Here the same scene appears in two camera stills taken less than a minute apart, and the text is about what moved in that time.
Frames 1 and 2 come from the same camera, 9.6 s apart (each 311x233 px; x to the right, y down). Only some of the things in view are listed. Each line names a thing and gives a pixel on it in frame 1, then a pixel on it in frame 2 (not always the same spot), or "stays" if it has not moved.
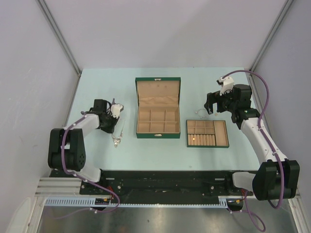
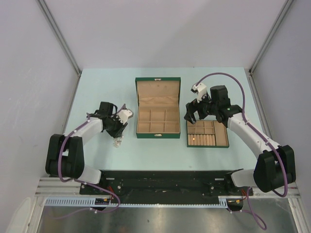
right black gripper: x=215 y=97 to x=192 y=107
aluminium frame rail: x=49 y=187 stays
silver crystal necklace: x=116 y=141 stays
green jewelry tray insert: x=210 y=134 stays
